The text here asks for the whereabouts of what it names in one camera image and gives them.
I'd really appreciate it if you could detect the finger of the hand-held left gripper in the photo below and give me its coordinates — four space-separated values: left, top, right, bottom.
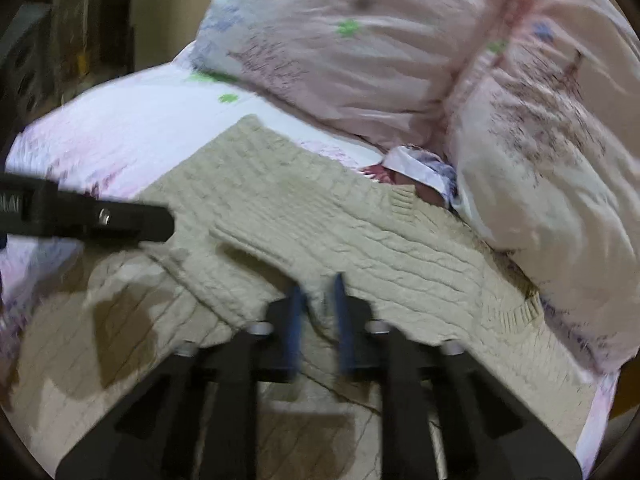
0 172 175 248

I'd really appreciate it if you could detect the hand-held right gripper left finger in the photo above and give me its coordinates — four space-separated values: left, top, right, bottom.
55 287 309 480

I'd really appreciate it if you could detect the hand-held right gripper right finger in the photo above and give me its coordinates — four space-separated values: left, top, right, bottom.
332 272 583 480

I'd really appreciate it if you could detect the cream cable-knit sweater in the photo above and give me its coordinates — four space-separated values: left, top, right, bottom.
10 114 598 480

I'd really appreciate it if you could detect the white floral bed sheet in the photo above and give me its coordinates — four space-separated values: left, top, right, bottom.
0 42 618 478

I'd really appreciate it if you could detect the small white printed cloth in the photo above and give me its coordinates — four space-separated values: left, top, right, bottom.
382 144 458 211

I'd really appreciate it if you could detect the dark furniture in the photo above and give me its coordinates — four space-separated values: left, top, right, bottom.
0 0 138 156

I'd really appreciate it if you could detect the pink printed pillow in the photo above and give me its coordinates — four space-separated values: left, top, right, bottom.
191 0 516 148
445 0 640 376

